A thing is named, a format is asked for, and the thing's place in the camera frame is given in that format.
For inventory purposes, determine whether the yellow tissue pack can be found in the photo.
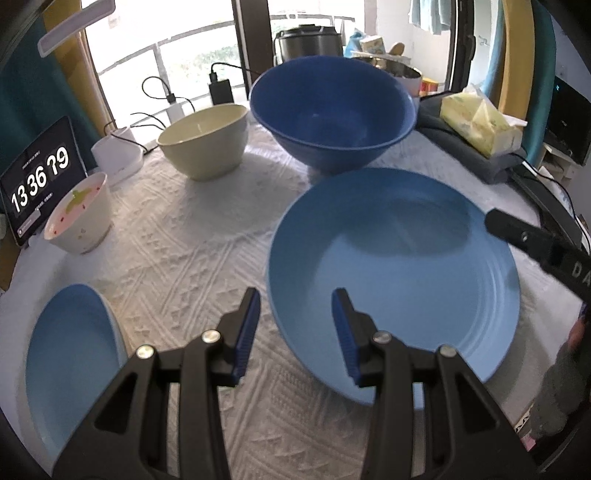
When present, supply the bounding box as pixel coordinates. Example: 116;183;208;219
440;84;528;158

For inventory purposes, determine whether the dark window frame post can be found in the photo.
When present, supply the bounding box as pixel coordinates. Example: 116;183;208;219
445;0;476;93
233;0;273;79

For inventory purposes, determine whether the small light blue plate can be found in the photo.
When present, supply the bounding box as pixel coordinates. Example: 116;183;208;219
25;284;129;460

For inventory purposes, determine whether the large light blue plate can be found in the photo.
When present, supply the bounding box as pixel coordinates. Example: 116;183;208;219
267;167;522;411

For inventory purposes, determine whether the black monitor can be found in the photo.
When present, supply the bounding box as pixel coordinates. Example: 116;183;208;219
545;76;591;167

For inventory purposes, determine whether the strawberry print white bowl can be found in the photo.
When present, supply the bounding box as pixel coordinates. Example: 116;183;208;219
43;172;114;254

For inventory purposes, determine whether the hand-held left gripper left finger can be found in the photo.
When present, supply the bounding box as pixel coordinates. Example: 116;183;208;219
52;287;262;480

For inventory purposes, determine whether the tablet with clock display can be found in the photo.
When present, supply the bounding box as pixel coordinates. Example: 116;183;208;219
0;115;88;247

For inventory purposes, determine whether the black flat device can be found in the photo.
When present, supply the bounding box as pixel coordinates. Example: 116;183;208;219
508;166;591;259

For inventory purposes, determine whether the stainless steel tumbler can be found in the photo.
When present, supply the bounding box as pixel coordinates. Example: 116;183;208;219
274;26;345;68

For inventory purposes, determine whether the light blue hanging garment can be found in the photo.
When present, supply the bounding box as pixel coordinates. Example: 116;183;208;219
409;0;455;34

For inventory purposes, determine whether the white desk lamp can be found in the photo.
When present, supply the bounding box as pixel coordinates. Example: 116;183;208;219
38;0;145;185

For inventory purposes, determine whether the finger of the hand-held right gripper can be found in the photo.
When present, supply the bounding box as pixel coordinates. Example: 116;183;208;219
485;209;561;273

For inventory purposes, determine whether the black lamp cable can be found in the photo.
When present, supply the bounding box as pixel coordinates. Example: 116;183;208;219
104;112;168;155

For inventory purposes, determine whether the black charger cable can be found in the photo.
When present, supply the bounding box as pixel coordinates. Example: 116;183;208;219
141;75;178;104

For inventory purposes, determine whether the person's right forearm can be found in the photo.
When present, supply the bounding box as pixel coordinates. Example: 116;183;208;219
526;337;591;444

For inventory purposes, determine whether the balcony railing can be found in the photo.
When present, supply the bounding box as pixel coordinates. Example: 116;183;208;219
92;14;352;112

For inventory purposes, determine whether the cream bowl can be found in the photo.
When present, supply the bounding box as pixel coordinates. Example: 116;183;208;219
157;104;250;182

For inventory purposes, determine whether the white textured tablecloth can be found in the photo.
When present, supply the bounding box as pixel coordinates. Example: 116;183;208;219
0;111;591;480

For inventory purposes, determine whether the grey folded cloth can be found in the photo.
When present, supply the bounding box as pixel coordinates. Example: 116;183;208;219
416;98;527;184

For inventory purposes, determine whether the black power bank cable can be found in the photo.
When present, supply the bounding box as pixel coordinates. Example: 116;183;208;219
211;62;264;84

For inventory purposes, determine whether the white side desk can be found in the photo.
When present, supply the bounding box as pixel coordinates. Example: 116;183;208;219
540;141;583;190

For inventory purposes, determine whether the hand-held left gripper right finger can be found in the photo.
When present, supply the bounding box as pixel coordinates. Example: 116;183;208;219
331;288;539;480

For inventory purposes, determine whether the dark blue bowl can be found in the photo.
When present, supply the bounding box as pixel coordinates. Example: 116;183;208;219
249;56;419;175

